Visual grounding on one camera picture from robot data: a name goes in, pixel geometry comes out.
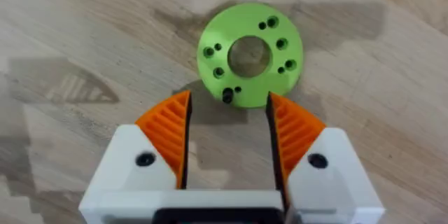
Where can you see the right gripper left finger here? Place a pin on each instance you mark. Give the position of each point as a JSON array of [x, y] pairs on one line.
[[140, 161]]

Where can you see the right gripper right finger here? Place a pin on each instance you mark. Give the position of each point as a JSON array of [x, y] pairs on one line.
[[325, 175]]

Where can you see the green disc with holes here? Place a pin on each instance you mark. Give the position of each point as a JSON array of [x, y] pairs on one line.
[[245, 21]]

